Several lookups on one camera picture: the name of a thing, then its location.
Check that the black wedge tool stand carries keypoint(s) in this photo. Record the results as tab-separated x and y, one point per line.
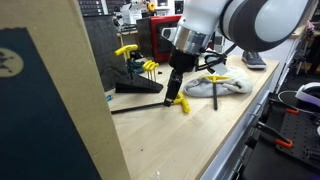
137	84

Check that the long yellow T-handle hex key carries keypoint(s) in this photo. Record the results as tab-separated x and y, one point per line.
180	99

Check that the red black microwave oven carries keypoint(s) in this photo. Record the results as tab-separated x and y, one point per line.
161	48

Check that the white headset device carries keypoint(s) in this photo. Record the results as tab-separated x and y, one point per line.
307	95

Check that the grey canvas sneaker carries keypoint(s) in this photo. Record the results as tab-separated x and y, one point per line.
253	60

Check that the orange handled clamp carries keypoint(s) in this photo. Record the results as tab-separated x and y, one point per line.
279	139

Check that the brown cardboard box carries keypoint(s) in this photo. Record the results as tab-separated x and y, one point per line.
55	123

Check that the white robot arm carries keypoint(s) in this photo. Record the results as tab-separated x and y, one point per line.
252	25

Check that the dark grey foam panel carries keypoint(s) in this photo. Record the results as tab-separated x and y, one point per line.
104	41

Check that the yellow T-handle key on cloth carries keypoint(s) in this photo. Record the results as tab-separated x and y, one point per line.
214	79

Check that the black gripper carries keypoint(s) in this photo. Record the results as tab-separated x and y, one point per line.
181	63

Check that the light grey crumpled cloth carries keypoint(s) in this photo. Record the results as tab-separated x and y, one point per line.
238	82

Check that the small yellow T-handle keys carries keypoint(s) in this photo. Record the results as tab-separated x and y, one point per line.
149	66

